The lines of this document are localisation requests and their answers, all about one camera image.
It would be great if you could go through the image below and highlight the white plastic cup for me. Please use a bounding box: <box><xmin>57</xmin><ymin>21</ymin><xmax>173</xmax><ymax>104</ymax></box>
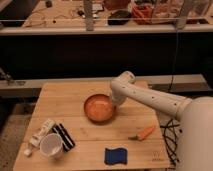
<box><xmin>40</xmin><ymin>133</ymin><xmax>63</xmax><ymax>158</ymax></box>

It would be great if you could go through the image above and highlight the orange box on bench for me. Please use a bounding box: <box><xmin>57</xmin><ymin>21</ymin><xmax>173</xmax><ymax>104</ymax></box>
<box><xmin>132</xmin><ymin>5</ymin><xmax>152</xmax><ymax>25</ymax></box>

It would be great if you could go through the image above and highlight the metal frame post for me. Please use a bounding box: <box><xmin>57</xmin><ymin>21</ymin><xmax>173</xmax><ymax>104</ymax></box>
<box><xmin>175</xmin><ymin>0</ymin><xmax>193</xmax><ymax>30</ymax></box>
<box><xmin>83</xmin><ymin>0</ymin><xmax>94</xmax><ymax>31</ymax></box>

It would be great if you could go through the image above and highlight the black object on bench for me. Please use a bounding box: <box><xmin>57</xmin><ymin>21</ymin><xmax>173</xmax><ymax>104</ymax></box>
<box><xmin>107</xmin><ymin>10</ymin><xmax>131</xmax><ymax>25</ymax></box>

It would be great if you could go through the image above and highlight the blue sponge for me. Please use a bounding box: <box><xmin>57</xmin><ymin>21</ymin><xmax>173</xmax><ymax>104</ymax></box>
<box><xmin>104</xmin><ymin>148</ymin><xmax>128</xmax><ymax>165</ymax></box>

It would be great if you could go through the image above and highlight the black white striped cloth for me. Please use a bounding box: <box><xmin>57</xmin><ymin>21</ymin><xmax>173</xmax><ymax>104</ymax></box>
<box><xmin>52</xmin><ymin>123</ymin><xmax>75</xmax><ymax>152</ymax></box>

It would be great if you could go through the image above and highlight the right metal frame post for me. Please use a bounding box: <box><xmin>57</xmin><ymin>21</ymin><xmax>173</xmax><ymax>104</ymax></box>
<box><xmin>175</xmin><ymin>0</ymin><xmax>193</xmax><ymax>30</ymax></box>

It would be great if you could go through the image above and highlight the orange ceramic bowl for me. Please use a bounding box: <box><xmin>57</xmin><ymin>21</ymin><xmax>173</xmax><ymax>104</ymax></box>
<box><xmin>84</xmin><ymin>94</ymin><xmax>115</xmax><ymax>122</ymax></box>

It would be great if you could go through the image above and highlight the metal clamp on rail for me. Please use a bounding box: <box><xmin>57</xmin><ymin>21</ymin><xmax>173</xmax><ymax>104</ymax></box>
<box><xmin>0</xmin><ymin>67</ymin><xmax>25</xmax><ymax>86</ymax></box>

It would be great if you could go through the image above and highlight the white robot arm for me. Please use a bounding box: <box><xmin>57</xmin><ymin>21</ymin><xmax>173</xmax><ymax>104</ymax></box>
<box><xmin>110</xmin><ymin>71</ymin><xmax>213</xmax><ymax>171</ymax></box>

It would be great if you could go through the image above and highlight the orange toy carrot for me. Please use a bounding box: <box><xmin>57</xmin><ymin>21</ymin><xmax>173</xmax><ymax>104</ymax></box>
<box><xmin>129</xmin><ymin>126</ymin><xmax>155</xmax><ymax>141</ymax></box>

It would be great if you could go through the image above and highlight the black cable bundle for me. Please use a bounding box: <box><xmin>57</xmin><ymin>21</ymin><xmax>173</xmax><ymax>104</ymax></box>
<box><xmin>159</xmin><ymin>118</ymin><xmax>183</xmax><ymax>168</ymax></box>

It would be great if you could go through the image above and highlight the white tube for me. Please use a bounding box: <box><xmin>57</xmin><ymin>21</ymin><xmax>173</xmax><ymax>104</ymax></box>
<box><xmin>24</xmin><ymin>119</ymin><xmax>56</xmax><ymax>157</ymax></box>

